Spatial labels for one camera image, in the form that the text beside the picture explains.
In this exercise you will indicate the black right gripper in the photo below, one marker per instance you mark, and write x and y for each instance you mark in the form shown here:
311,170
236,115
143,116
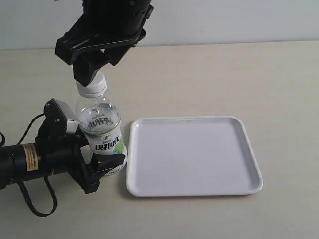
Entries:
101,26

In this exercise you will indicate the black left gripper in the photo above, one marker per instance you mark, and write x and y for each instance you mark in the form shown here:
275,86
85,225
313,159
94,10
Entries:
63,154

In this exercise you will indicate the white bottle cap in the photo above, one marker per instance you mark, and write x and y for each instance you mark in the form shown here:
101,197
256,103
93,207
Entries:
97,85

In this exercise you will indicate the clear plastic water bottle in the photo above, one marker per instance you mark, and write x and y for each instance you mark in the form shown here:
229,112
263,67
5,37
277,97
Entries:
100,122

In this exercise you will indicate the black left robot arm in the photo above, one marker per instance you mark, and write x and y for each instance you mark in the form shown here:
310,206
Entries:
19,163

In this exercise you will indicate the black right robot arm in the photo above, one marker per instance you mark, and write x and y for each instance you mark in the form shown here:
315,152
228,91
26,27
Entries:
116,54

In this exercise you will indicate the white rectangular plastic tray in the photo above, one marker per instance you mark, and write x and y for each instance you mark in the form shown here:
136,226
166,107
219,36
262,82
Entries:
191,156

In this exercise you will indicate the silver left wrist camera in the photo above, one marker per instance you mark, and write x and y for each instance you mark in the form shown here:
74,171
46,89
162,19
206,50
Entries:
60,118

